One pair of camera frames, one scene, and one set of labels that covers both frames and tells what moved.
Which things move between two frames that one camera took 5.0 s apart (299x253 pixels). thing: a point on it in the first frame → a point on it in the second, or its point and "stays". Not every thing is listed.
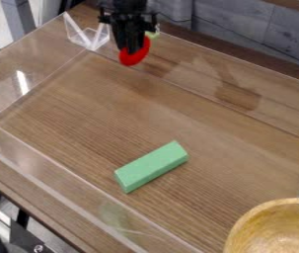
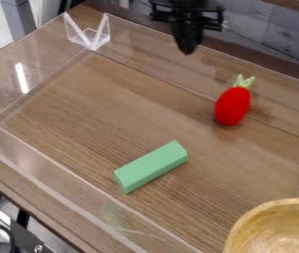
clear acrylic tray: x=154 y=151 stays
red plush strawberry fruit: x=132 y=59 → x=233 y=102
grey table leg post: x=19 y=17 stays
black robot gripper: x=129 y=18 → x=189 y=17
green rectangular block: x=150 y=165 stays
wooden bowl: x=279 y=226 stays
